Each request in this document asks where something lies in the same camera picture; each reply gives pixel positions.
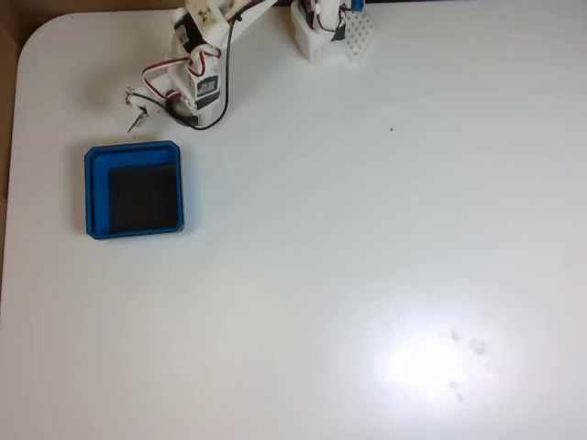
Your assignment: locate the black square box liner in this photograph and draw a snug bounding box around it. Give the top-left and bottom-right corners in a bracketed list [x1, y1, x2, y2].
[108, 163, 180, 233]

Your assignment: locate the black tape roll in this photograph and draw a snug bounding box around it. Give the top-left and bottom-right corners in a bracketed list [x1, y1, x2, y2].
[165, 89, 204, 128]

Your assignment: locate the red white servo cable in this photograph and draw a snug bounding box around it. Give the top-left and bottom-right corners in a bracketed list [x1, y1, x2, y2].
[140, 45, 224, 107]

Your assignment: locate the blue box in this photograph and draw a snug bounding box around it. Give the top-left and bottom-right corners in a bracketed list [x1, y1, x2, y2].
[83, 139, 187, 241]

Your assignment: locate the white perforated plate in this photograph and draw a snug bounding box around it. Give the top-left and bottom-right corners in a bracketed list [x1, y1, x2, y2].
[342, 11, 377, 63]

